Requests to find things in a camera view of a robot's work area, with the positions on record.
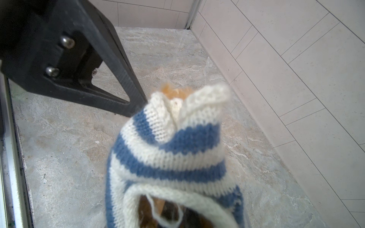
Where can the aluminium mounting rail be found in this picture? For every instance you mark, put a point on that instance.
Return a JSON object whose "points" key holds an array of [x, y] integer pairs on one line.
{"points": [[21, 206]]}

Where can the right aluminium corner post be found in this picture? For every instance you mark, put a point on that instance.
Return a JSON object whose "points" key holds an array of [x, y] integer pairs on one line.
{"points": [[192, 14]]}

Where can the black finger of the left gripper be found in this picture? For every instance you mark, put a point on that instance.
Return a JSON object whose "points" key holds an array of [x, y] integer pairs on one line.
{"points": [[52, 48]]}

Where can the blue white striped knit sweater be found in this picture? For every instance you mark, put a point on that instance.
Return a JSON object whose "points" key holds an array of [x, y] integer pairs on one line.
{"points": [[172, 150]]}

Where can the brown teddy bear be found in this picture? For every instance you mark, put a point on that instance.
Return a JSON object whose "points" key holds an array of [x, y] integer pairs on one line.
{"points": [[165, 209]]}

